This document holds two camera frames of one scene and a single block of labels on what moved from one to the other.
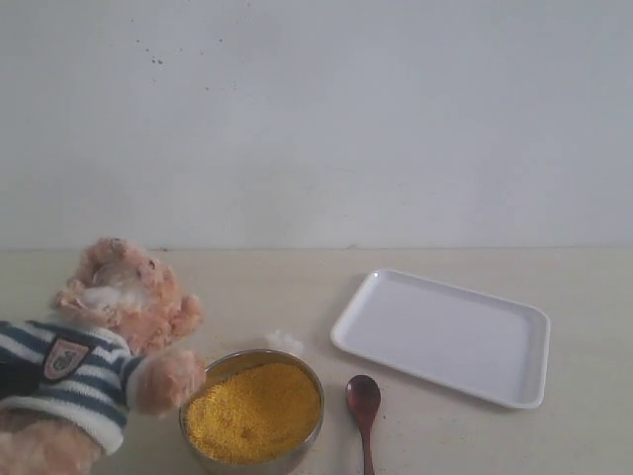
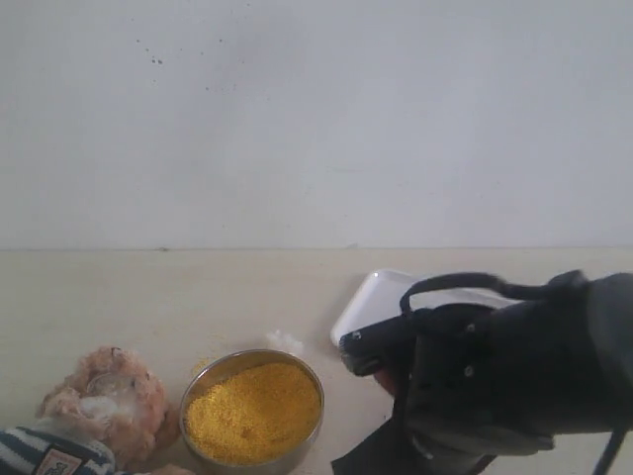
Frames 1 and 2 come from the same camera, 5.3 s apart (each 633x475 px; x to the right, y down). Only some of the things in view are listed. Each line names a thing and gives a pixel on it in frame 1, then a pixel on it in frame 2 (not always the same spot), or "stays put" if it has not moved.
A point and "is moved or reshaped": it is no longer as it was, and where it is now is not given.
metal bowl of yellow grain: x=258 y=410 stays put
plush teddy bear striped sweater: x=68 y=386 is moved or reshaped
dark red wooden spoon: x=363 y=397 → x=386 y=380
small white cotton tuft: x=278 y=341 stays put
